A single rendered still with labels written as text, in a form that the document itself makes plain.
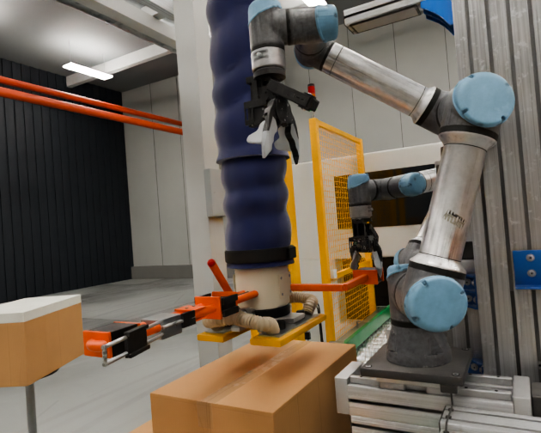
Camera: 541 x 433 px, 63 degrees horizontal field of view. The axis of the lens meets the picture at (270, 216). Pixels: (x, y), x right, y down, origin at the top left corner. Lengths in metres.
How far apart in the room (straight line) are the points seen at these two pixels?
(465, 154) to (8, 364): 2.54
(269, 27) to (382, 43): 10.48
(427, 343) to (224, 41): 1.01
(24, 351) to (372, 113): 9.52
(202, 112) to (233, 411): 2.07
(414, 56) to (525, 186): 10.00
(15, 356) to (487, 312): 2.38
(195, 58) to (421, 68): 8.48
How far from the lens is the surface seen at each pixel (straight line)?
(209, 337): 1.38
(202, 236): 2.83
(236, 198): 1.34
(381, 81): 1.12
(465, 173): 0.98
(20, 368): 2.88
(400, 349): 1.11
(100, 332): 0.95
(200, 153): 2.85
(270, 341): 1.26
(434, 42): 11.16
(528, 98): 1.25
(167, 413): 1.35
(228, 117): 1.37
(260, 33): 1.02
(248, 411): 1.18
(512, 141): 1.24
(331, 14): 1.03
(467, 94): 0.99
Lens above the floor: 1.38
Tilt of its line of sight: 1 degrees up
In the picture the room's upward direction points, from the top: 4 degrees counter-clockwise
